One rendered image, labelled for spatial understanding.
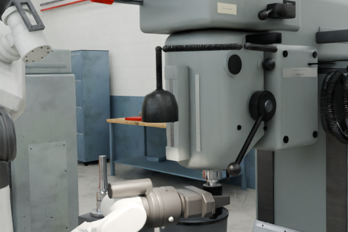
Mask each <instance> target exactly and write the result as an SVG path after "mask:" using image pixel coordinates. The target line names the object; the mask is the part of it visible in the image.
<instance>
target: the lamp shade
mask: <svg viewBox="0 0 348 232"><path fill-rule="evenodd" d="M141 118H142V122H145V123H168V122H177V121H179V108H178V104H177V101H176V98H175V96H174V95H173V94H172V93H170V92H169V91H166V90H164V89H159V90H157V89H155V90H154V91H151V92H149V93H148V94H147V95H146V96H145V97H144V100H143V103H142V107H141Z"/></svg>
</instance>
